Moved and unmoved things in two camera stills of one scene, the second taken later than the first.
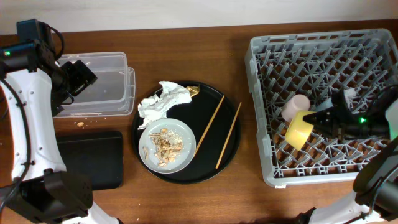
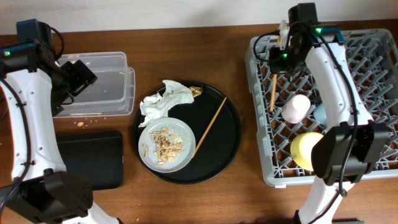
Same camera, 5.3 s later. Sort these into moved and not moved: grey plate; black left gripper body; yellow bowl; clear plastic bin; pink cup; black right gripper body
Moved: black right gripper body; yellow bowl
Not moved: grey plate; black left gripper body; clear plastic bin; pink cup
